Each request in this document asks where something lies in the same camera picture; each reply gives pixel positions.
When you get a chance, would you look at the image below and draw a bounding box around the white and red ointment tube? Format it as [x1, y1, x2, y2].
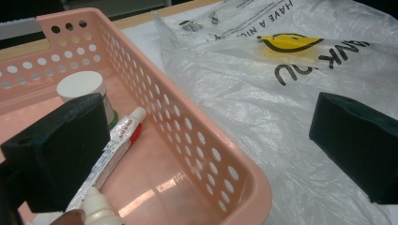
[65, 106, 147, 214]

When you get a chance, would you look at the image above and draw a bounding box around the translucent white plastic bag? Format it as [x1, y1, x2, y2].
[151, 0, 398, 225]

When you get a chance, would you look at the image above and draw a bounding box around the white-lidded small jar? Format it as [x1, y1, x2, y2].
[55, 70, 119, 130]

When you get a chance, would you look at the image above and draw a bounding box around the small white dropper bottle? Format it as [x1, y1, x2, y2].
[80, 186, 125, 225]

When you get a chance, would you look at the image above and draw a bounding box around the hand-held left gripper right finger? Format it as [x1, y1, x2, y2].
[308, 91, 398, 205]

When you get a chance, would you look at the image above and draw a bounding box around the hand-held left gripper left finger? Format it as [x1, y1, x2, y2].
[0, 92, 111, 214]

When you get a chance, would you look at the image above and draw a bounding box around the pink perforated plastic basket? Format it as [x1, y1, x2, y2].
[0, 7, 273, 225]

